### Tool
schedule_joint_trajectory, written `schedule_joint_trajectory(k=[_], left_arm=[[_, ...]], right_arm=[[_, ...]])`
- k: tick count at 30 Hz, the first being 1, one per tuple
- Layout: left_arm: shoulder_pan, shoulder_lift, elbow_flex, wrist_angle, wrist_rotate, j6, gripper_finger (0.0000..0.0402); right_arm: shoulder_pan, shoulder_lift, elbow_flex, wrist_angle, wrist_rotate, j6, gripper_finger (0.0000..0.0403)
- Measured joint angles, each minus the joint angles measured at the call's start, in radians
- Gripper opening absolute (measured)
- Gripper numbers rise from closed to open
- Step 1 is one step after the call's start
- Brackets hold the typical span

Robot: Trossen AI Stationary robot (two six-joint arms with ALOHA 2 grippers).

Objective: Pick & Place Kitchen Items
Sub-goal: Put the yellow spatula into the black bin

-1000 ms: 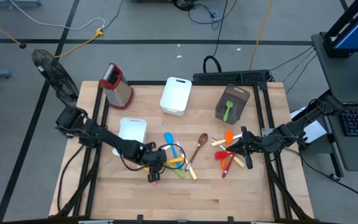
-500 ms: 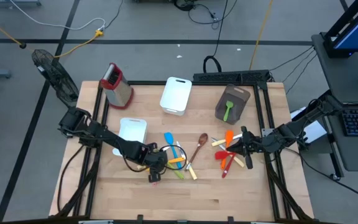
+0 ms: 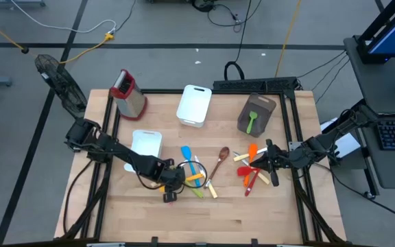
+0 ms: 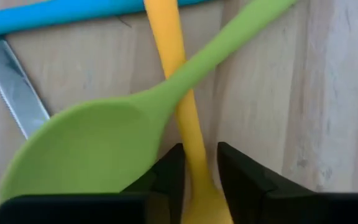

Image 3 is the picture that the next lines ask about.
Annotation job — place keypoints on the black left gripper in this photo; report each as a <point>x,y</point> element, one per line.
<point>171,178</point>

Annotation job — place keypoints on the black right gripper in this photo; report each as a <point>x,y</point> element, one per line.
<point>279,159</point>

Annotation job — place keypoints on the orange silicone spatula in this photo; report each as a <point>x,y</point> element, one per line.
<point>252,150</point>

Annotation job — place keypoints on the red silicone spatula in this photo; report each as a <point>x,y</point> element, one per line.
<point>243,171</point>

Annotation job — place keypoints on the yellow silicone spatula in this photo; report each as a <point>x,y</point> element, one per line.
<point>195,177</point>

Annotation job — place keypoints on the red silicone spoon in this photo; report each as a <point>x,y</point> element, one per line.
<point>250,187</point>

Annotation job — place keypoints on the lime green silicone spoon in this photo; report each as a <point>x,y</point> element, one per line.
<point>198,193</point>

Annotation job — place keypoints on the brown wooden spoon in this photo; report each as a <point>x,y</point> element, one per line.
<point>224,153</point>

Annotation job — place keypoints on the green silicone spatula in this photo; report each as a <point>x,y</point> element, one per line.
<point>252,116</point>

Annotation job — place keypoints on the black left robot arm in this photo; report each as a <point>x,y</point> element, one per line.
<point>115,149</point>

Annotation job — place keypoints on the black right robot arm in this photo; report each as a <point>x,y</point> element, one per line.
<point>321,144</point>

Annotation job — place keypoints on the grey metal mounting plate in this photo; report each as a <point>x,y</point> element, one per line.
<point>293,145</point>

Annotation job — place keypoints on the white plastic bin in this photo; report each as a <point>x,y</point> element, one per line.
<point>146,144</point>
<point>194,104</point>

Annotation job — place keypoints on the grey translucent plastic bin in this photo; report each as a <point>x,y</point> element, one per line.
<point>262,106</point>

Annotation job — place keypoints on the black perforated power box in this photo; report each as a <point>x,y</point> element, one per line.
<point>252,84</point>

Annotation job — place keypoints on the white paper sheet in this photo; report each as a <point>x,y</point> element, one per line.
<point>346,144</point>

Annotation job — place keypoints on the steel box grater red trim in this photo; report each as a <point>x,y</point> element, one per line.
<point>132,103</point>

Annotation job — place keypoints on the grey equipment cart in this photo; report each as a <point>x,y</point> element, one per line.
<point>379,85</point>

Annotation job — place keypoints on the black floor fan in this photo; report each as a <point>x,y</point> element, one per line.
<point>62,84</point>

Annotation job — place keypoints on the black aluminium table frame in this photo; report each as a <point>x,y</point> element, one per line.
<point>159,91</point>

